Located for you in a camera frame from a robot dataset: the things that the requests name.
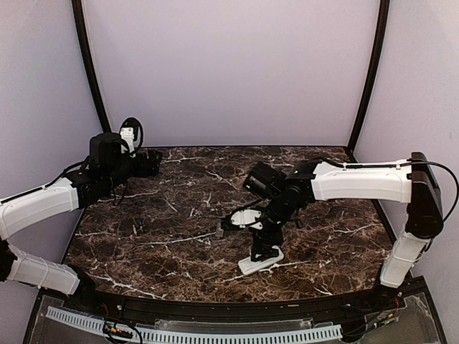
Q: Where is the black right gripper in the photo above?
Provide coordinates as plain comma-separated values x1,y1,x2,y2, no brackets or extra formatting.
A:
248,192,295,262

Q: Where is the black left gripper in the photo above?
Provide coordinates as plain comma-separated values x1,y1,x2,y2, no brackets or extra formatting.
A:
104,149,161,191

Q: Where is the white remote control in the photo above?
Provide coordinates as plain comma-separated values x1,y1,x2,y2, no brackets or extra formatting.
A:
237,246,284,276

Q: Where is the grey battery cover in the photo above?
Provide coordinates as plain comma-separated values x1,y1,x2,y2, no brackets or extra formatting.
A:
215,222,224,239

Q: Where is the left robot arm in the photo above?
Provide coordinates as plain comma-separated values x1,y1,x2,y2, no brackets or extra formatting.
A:
1,127,162,312

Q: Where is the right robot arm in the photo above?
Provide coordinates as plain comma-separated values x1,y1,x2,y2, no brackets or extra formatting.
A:
232,152,449,311

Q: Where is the clear acrylic plate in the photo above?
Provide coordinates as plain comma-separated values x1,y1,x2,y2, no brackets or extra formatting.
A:
153,318,313,334

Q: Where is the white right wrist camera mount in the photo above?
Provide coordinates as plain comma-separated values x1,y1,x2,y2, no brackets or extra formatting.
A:
220,209,262,231

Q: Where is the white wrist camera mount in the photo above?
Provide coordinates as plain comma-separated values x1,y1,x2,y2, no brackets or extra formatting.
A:
220,209,262,231
119,118,143,157

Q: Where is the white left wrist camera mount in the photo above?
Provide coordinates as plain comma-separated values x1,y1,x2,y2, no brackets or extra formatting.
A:
119,118,143,157

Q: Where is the black front frame rail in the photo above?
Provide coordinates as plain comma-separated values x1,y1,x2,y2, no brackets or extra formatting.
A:
64,282,402,323

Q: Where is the white slotted cable duct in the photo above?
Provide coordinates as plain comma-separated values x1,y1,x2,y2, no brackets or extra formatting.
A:
46,306,342,343

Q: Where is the black left corner frame post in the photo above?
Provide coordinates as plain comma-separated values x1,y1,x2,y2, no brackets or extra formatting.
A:
71,0,111,133

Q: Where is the black corner frame post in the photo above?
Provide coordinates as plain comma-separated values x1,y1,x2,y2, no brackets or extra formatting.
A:
346,0,390,154
71,0,111,133

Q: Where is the black right corner frame post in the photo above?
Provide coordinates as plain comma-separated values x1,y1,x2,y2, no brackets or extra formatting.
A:
346,0,390,154

